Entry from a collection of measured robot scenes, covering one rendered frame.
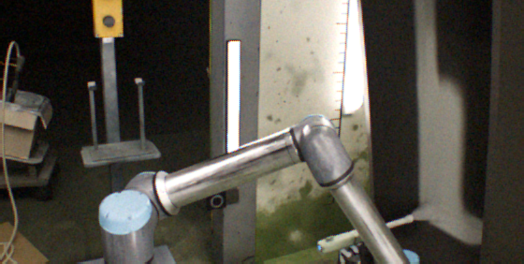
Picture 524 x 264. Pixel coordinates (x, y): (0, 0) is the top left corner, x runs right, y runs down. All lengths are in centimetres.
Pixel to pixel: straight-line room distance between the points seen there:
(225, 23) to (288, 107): 53
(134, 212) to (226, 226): 107
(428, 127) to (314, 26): 71
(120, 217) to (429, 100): 137
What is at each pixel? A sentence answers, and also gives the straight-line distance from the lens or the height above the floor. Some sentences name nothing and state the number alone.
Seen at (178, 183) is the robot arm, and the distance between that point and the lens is 143.
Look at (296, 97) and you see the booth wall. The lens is 223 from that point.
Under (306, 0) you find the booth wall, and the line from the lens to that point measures 218.
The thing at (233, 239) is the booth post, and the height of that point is 26.
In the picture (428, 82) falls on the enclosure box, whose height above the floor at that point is 114.
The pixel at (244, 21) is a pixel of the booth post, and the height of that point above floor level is 136.
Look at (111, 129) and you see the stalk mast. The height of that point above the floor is 86.
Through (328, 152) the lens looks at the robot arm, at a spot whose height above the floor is 109.
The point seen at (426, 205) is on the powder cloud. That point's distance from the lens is 216.
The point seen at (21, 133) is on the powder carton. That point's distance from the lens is 338.
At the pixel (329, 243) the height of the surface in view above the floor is 57.
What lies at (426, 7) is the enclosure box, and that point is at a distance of 195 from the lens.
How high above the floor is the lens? 152
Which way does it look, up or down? 16 degrees down
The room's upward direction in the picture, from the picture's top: 1 degrees clockwise
